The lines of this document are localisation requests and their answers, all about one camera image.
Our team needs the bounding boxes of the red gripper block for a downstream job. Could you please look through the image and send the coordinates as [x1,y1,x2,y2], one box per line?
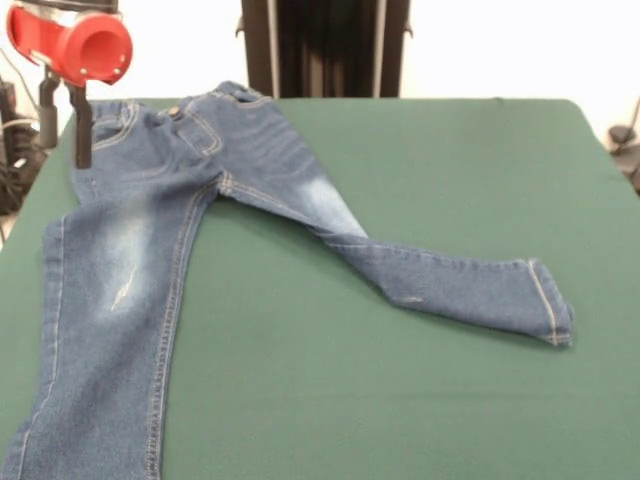
[5,3,135,169]

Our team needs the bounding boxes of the blue denim jeans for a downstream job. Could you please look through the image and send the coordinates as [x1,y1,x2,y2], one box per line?
[0,80,576,480]

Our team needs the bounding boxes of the black upright power strip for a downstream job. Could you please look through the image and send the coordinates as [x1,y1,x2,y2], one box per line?
[0,79,20,121]

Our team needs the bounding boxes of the black metal column stand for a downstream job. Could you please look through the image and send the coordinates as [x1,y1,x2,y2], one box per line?
[234,0,416,100]

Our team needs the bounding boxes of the dark green table cloth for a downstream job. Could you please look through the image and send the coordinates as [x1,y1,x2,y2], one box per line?
[0,97,640,480]

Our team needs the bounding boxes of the black round plug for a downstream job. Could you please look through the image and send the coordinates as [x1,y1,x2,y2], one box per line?
[607,124,634,147]

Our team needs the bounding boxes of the white cable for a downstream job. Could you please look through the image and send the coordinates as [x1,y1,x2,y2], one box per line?
[0,115,44,136]

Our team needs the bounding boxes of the black cable bundle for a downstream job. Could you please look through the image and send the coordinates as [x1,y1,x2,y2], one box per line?
[0,115,57,216]

